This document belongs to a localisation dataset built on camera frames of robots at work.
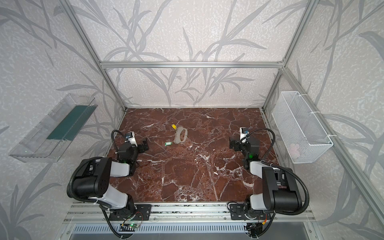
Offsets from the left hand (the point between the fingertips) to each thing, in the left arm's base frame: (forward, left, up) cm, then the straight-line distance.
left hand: (140, 134), depth 94 cm
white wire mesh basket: (-19, -81, +27) cm, 88 cm away
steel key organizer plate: (+6, -24, -9) cm, 27 cm away
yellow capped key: (+13, -18, -9) cm, 24 cm away
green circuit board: (-47, -7, -7) cm, 48 cm away
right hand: (+1, -62, +2) cm, 62 cm away
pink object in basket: (-17, -84, +15) cm, 87 cm away
